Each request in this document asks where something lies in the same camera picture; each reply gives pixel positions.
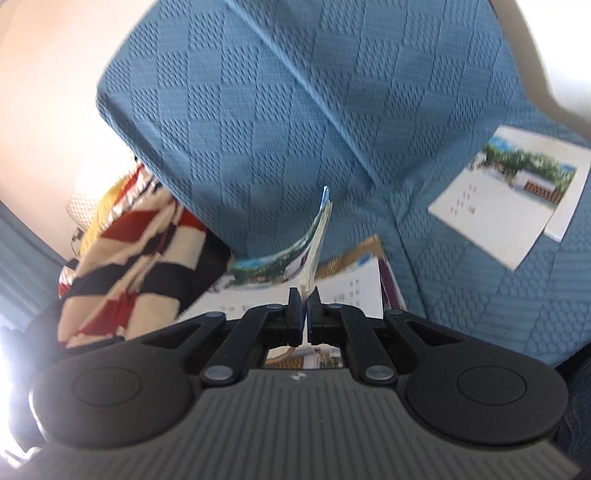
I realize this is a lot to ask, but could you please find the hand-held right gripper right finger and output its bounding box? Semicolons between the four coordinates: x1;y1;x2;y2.
306;286;462;386

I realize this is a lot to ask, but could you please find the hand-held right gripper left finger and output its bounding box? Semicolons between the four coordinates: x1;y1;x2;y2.
139;286;306;386

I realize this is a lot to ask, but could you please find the photo cover booklet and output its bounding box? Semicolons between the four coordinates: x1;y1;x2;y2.
231;185;334;298
428;124;591;271
178;258;384;370

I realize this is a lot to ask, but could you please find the purple book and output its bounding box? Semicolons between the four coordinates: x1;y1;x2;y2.
378;258;407;311

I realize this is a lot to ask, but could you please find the tan painting cover book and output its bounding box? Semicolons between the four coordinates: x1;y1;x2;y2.
314;234;393;278

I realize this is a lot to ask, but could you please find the red white black striped blanket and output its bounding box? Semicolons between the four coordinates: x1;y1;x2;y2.
58;161;232;352

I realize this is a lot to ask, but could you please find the blue textured seat cushion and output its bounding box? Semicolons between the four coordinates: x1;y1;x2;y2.
95;0;419;319
226;0;591;370

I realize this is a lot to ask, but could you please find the yellow pillow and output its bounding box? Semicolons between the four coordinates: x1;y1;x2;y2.
76;178;139;254

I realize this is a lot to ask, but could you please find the white quilted pillow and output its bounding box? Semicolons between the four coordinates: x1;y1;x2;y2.
67;189;93;227

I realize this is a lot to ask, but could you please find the blue curtain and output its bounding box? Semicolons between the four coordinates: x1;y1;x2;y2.
0;198;61;324

